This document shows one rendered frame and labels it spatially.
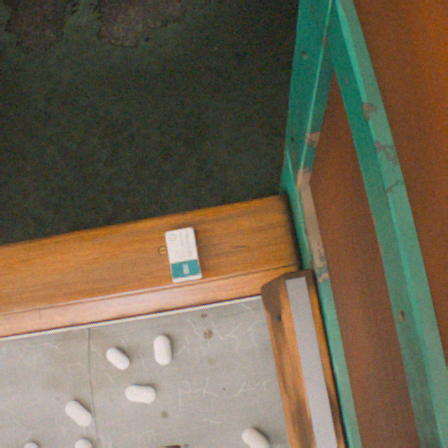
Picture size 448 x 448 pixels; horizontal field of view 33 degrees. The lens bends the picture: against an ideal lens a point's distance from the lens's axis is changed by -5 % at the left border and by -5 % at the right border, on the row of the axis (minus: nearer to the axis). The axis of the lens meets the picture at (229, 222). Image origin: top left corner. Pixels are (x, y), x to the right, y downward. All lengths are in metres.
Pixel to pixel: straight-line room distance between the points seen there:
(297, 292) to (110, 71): 1.19
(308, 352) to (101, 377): 0.28
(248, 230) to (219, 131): 0.89
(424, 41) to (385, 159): 0.11
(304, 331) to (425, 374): 0.41
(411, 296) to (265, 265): 0.53
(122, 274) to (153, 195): 0.84
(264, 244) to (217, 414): 0.22
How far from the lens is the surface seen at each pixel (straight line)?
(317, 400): 0.84
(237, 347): 0.96
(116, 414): 0.97
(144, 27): 1.99
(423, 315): 0.44
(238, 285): 0.96
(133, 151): 1.84
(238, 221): 0.97
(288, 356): 0.86
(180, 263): 0.94
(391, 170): 0.46
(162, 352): 0.95
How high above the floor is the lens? 1.70
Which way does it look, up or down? 74 degrees down
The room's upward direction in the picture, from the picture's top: 5 degrees counter-clockwise
